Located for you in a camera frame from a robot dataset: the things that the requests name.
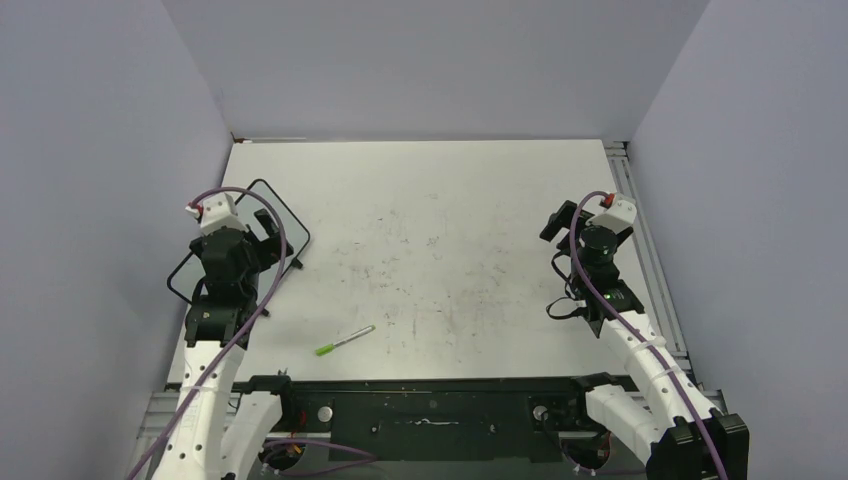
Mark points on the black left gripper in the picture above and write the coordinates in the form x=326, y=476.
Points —
x=269, y=248

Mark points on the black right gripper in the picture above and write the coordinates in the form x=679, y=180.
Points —
x=558, y=221

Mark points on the black framed small whiteboard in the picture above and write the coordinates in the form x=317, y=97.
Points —
x=184, y=277

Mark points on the silver marker pen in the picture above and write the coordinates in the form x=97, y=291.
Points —
x=358, y=334

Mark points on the green marker cap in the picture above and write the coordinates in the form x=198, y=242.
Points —
x=324, y=350

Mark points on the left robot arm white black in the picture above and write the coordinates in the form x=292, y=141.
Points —
x=199, y=443

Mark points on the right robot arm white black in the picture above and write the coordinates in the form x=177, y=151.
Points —
x=677, y=432

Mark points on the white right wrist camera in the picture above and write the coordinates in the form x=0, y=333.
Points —
x=619, y=213

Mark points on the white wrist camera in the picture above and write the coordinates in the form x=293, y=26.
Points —
x=619, y=213
x=215, y=213

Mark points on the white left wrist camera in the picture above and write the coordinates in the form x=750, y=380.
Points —
x=215, y=213

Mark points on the aluminium rail right side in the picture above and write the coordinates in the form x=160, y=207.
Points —
x=662, y=307

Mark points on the aluminium front frame rail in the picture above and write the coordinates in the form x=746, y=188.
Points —
x=162, y=406

